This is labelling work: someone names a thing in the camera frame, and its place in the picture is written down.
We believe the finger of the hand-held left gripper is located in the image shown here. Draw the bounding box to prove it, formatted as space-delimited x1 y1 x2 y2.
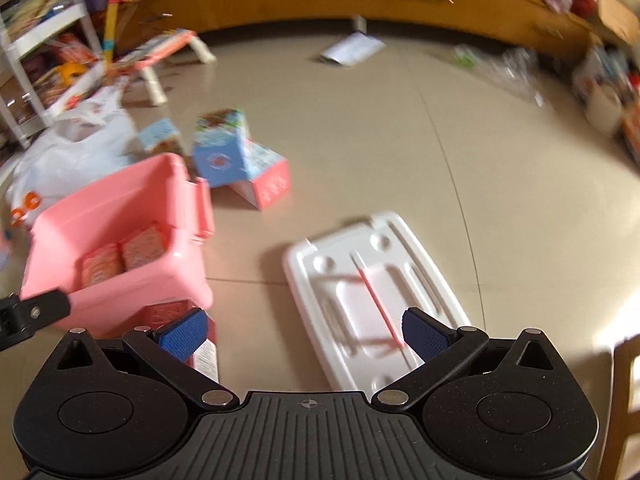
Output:
0 287 71 352

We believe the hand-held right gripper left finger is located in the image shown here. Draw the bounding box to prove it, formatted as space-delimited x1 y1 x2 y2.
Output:
52 306 240 411

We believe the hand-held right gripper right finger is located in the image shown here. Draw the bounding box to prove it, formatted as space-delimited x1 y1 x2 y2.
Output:
371 306 564 411

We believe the pink plastic storage box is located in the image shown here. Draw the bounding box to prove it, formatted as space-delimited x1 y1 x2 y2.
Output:
21 152 217 338

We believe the pink thin stick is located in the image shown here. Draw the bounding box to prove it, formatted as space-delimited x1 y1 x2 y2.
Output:
351 254 404 348

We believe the white plastic box lid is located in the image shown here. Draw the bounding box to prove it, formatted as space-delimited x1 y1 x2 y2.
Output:
282 211 472 393

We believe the white plastic bag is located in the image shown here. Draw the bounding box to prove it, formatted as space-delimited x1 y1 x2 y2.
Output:
6 85 140 232

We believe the pink printed carton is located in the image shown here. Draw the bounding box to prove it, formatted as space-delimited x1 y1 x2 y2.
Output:
229 139 292 211

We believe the large blue printed carton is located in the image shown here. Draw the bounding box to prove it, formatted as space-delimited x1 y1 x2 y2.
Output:
192 108 249 189

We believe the small blue printed carton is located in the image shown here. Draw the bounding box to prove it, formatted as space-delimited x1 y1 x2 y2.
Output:
136 118 187 159

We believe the wooden chair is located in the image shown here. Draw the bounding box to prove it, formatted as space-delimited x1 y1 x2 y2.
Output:
599 334 640 480

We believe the white storage shelf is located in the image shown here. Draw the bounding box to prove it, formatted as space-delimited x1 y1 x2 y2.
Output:
0 0 104 150

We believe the clear plastic bag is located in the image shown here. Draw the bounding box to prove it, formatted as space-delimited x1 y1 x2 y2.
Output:
454 44 553 107

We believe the small pink folding table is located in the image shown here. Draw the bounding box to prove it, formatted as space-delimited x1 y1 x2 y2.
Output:
111 28 217 107

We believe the colourful toy stick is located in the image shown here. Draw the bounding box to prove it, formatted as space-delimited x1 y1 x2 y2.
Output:
101 0 127 67

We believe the white paper sheet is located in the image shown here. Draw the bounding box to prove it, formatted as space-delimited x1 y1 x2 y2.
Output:
319 31 387 67

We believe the pile of colourful packages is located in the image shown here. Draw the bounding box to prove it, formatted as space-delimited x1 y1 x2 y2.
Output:
571 44 640 163

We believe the brown cardboard box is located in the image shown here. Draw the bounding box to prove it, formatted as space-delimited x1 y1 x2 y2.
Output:
594 0 640 47

